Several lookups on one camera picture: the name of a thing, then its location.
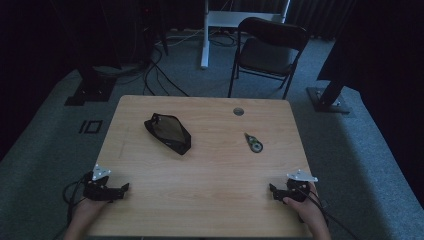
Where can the person's right hand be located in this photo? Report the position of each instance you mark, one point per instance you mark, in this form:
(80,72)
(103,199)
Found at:
(305,209)

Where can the dark curtain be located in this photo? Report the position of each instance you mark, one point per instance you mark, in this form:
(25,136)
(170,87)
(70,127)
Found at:
(320,16)

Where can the grey table grommet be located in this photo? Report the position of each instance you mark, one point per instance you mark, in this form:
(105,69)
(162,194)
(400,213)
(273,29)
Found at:
(238,111)

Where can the person's left hand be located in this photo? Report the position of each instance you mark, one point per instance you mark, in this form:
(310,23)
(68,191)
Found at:
(87,210)

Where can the black stand with base plate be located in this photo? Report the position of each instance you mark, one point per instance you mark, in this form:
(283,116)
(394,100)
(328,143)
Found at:
(91,90)
(328,98)

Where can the green correction tape dispenser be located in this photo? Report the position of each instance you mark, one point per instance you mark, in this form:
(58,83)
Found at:
(254,143)

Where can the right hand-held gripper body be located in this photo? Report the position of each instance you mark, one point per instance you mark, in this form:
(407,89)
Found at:
(298,188)

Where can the black folding chair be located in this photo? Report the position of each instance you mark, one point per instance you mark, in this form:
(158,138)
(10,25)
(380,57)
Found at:
(266,56)

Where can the black mesh pencil case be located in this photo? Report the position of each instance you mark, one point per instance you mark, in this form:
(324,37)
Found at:
(168,136)

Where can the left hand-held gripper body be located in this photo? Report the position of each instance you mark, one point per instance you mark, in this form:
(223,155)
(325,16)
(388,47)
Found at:
(97,191)

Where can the white desk frame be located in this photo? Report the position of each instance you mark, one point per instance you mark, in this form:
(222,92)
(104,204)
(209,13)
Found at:
(207,33)

